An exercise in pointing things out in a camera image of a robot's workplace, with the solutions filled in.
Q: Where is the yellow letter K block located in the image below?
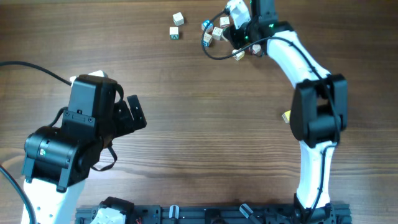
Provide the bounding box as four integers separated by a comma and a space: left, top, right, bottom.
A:
282, 110, 291, 123

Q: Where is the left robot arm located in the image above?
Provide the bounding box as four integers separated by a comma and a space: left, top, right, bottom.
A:
21, 74, 147, 223

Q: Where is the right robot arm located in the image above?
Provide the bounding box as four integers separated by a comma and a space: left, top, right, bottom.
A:
223, 1, 352, 223

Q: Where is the white block red letter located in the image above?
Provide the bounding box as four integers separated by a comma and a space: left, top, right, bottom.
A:
249, 44, 261, 55

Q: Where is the white block red side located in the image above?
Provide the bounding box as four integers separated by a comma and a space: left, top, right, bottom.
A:
220, 16, 231, 29

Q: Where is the white block yellow side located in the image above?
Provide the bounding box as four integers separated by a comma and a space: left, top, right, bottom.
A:
232, 49, 245, 61

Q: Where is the white block grey picture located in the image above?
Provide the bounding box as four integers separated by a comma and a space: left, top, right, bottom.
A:
212, 27, 223, 40

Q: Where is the blue letter P block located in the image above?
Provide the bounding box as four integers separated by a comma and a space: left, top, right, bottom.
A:
201, 20, 214, 34

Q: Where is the plain white wooden block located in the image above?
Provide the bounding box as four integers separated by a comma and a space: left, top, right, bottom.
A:
172, 12, 185, 26

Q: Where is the white block green side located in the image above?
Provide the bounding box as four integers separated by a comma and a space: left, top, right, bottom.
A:
169, 27, 180, 40

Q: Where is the right black camera cable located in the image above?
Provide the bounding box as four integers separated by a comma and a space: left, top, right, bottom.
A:
201, 9, 341, 215

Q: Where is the black camera cable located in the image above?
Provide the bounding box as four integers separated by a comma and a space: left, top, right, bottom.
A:
201, 9, 341, 215
0, 60, 73, 224

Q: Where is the left black camera cable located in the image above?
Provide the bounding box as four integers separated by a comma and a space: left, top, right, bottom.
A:
0, 60, 73, 224

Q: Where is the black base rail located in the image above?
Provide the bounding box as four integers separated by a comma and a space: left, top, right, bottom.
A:
74, 196, 352, 224

